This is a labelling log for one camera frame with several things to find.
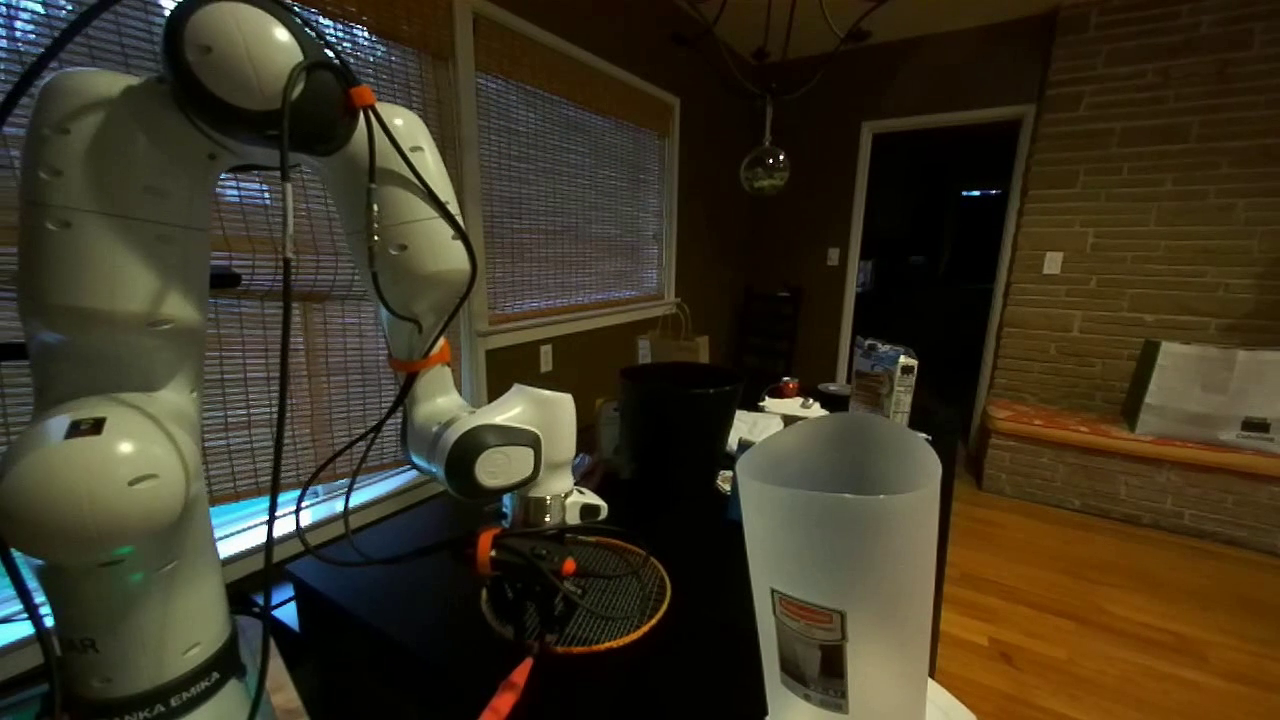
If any orange racket with red handle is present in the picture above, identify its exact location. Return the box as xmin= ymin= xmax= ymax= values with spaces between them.
xmin=477 ymin=528 xmax=675 ymax=720

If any brick hearth ledge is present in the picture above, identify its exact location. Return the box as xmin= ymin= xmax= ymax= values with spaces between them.
xmin=976 ymin=396 xmax=1280 ymax=556

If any black round bin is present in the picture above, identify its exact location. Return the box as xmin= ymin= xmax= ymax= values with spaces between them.
xmin=616 ymin=360 xmax=744 ymax=537

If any small woven window blind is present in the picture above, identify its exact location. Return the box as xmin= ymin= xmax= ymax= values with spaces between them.
xmin=472 ymin=65 xmax=675 ymax=331

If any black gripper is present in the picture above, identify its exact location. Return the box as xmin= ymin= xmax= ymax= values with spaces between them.
xmin=482 ymin=528 xmax=579 ymax=657

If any white framed dark doorway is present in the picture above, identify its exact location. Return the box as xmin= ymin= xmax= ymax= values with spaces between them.
xmin=832 ymin=106 xmax=1040 ymax=435

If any white paper stack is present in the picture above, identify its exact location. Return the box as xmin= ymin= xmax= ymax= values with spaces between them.
xmin=760 ymin=393 xmax=832 ymax=424

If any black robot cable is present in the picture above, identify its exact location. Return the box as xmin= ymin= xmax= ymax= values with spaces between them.
xmin=0 ymin=0 xmax=482 ymax=720

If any blue printed carton box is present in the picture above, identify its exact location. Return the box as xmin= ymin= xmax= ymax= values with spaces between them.
xmin=847 ymin=331 xmax=923 ymax=432

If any large woven window blind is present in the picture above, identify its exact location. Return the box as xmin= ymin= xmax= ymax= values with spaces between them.
xmin=0 ymin=0 xmax=467 ymax=537

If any glass globe pendant lamp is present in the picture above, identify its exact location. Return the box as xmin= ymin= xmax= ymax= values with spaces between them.
xmin=735 ymin=91 xmax=795 ymax=202

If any black tall cabinet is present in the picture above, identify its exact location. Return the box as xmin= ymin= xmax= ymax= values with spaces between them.
xmin=735 ymin=283 xmax=806 ymax=393

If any brown paper bag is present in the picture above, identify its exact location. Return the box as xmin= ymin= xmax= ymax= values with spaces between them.
xmin=632 ymin=331 xmax=715 ymax=369

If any frosted white plastic bin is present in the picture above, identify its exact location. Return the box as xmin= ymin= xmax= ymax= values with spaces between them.
xmin=730 ymin=407 xmax=946 ymax=720

